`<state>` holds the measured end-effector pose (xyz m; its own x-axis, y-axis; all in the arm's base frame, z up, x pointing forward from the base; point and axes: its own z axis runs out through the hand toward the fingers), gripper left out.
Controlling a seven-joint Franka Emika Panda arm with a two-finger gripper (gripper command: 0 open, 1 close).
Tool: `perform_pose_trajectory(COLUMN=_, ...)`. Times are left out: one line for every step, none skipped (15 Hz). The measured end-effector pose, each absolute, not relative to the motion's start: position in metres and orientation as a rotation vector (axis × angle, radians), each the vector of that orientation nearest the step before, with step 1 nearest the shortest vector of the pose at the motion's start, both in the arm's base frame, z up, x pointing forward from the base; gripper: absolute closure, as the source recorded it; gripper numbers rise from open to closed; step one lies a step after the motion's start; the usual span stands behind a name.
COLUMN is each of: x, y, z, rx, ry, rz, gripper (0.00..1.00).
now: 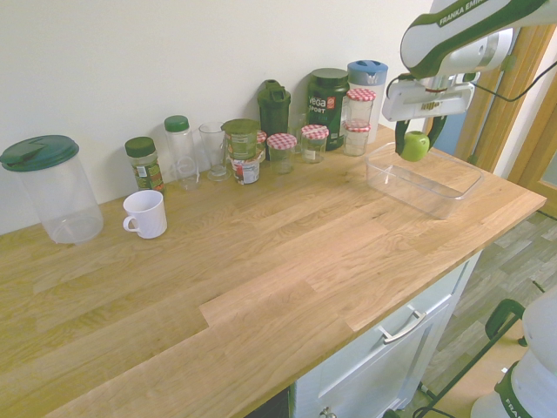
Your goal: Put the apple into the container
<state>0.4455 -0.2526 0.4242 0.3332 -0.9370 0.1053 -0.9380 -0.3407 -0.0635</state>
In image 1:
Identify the dark green shaker bottle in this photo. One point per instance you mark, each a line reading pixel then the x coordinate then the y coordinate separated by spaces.
pixel 274 113

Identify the glass jar red gingham lid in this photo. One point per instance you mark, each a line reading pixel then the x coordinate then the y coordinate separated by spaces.
pixel 360 106
pixel 282 150
pixel 314 143
pixel 261 141
pixel 356 140

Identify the large clear jug green lid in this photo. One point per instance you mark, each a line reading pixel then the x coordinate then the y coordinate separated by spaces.
pixel 56 196

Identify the dark Vega Sport tub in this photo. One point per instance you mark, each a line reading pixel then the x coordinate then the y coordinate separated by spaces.
pixel 326 104

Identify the metal cabinet knob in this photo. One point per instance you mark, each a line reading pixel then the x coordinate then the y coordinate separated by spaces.
pixel 326 412

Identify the coffee jar dark lid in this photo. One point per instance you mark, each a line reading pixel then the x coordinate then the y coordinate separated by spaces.
pixel 145 167

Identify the white pitcher blue lid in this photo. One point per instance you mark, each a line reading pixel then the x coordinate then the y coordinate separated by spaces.
pixel 370 74

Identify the clear rectangular plastic container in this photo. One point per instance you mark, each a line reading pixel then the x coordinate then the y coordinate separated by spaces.
pixel 428 183

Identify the white kitchen cabinet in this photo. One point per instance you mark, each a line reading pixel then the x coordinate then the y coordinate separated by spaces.
pixel 370 361

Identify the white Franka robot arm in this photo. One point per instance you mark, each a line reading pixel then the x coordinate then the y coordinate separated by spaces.
pixel 435 39

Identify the white mug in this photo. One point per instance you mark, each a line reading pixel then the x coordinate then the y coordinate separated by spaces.
pixel 148 215

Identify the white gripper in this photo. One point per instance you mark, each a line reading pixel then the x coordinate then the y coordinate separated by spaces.
pixel 418 102

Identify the red labelled small jar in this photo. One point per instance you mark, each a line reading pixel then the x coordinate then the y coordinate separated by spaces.
pixel 246 170

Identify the wooden door frame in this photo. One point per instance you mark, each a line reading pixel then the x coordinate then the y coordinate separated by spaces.
pixel 528 100

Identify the clear bottle green cap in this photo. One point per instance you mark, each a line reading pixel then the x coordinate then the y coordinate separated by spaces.
pixel 183 152

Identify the green apple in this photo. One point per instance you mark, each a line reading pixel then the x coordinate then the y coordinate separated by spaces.
pixel 414 147

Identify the tall clear drinking glass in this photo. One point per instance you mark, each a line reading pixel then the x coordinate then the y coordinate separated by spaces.
pixel 215 148

